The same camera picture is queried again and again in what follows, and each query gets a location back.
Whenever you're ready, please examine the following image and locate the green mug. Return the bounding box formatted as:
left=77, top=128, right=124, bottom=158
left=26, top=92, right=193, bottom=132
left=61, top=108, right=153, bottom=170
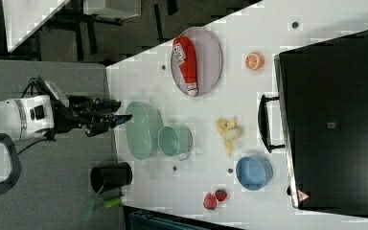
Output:
left=158, top=125, right=193, bottom=161

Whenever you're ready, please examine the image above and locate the grey round plate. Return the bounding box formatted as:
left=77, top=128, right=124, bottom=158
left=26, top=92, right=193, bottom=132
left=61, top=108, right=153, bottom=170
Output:
left=171, top=27, right=222, bottom=97

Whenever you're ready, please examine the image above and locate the red toy strawberry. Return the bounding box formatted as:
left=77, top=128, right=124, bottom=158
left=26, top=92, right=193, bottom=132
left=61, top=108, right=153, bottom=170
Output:
left=215, top=189, right=227, bottom=202

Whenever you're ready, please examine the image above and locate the red ketchup bottle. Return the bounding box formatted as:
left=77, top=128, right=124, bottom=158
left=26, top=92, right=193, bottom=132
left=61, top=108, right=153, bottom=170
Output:
left=172, top=36, right=198, bottom=97

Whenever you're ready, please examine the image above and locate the black cylinder post lower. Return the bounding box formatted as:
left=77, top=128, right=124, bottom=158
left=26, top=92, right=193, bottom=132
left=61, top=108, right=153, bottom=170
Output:
left=90, top=162, right=133, bottom=193

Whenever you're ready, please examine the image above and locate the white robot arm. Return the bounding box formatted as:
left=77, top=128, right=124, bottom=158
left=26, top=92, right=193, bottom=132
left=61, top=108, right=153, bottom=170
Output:
left=0, top=95, right=132, bottom=195

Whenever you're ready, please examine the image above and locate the green marker object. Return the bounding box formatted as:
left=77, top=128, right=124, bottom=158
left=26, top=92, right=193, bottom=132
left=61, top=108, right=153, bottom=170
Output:
left=103, top=197, right=123, bottom=209

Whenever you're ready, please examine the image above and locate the pink toy strawberry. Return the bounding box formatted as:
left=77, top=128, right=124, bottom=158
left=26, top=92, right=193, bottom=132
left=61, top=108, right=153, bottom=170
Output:
left=203, top=194, right=217, bottom=210

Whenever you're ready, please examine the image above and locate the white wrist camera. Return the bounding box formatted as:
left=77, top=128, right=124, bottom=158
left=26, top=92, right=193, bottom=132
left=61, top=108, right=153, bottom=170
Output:
left=45, top=80, right=69, bottom=107

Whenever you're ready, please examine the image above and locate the peeled yellow toy banana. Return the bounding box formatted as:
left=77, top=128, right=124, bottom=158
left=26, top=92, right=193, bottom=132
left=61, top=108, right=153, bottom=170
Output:
left=216, top=118, right=243, bottom=157

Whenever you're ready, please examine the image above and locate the blue bowl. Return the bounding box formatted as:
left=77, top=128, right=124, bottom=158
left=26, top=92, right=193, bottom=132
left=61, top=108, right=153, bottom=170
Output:
left=236, top=154, right=273, bottom=191

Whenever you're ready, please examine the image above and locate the black toaster oven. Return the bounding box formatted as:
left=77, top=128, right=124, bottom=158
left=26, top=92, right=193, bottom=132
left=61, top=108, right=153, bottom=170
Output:
left=273, top=30, right=368, bottom=218

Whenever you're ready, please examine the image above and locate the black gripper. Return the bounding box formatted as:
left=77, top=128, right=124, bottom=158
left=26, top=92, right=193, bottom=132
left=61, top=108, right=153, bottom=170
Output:
left=53, top=95, right=132, bottom=137

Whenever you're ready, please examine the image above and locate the orange slice toy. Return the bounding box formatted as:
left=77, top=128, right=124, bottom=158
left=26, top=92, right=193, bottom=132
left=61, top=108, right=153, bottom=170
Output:
left=245, top=53, right=265, bottom=71

